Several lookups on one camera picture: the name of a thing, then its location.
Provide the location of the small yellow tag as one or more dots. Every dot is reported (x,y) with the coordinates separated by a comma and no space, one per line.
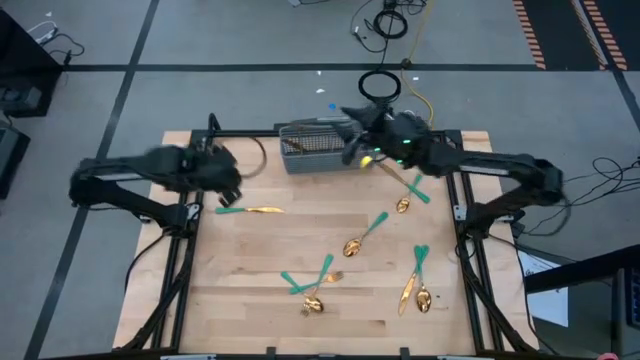
(366,161)

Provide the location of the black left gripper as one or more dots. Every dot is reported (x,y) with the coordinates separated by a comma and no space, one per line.
(212,167)

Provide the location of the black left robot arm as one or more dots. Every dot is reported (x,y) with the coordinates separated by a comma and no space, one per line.
(125,165)

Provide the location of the black aluminium rig frame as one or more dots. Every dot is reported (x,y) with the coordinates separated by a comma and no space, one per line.
(235,133)

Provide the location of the gray mesh cutlery basket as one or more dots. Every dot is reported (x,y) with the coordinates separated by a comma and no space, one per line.
(320,165)

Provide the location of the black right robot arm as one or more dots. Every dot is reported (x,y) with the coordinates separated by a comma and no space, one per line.
(500,165)

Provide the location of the black desk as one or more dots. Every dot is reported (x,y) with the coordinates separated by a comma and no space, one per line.
(575,270)

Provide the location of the small red object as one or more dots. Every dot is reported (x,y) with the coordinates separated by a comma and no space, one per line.
(607,357)

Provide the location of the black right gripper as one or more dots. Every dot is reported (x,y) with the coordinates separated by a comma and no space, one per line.
(400,140)

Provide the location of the black equipment case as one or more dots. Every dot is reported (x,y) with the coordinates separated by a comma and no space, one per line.
(12,160)

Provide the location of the black cabinet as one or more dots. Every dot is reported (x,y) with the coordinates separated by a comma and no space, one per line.
(20,65)

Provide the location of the white paper sheet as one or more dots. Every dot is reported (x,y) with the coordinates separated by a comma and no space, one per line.
(547,310)

